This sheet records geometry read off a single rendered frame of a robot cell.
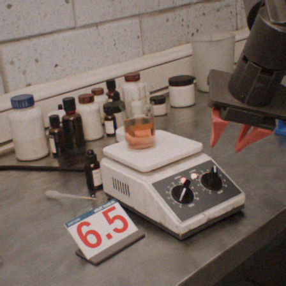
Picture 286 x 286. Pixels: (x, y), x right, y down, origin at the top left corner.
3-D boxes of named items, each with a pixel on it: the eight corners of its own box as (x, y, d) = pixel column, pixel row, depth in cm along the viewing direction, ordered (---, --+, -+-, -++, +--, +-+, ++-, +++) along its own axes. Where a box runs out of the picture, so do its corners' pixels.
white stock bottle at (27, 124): (53, 156, 101) (42, 96, 97) (18, 164, 99) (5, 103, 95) (46, 146, 108) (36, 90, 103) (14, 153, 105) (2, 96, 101)
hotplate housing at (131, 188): (248, 209, 71) (246, 159, 69) (180, 244, 64) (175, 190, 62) (156, 170, 89) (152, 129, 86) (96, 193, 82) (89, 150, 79)
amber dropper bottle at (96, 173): (84, 189, 84) (78, 152, 82) (90, 181, 87) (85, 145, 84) (100, 189, 83) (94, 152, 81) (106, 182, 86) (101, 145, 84)
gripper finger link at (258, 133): (202, 126, 69) (222, 74, 62) (249, 136, 69) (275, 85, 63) (202, 159, 64) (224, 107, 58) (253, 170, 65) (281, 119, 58)
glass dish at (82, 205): (73, 211, 77) (71, 199, 76) (106, 205, 78) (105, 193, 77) (75, 228, 72) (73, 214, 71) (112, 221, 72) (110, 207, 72)
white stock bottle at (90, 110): (108, 136, 110) (103, 94, 106) (88, 143, 107) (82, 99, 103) (95, 131, 114) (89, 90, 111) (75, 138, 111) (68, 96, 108)
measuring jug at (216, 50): (191, 81, 151) (188, 33, 146) (233, 77, 150) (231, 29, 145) (193, 96, 134) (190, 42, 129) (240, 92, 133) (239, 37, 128)
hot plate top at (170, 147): (206, 149, 74) (205, 143, 74) (143, 173, 68) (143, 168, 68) (159, 133, 84) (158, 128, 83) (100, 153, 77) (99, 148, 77)
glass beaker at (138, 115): (119, 148, 77) (113, 99, 75) (150, 140, 79) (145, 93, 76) (134, 159, 72) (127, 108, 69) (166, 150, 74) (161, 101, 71)
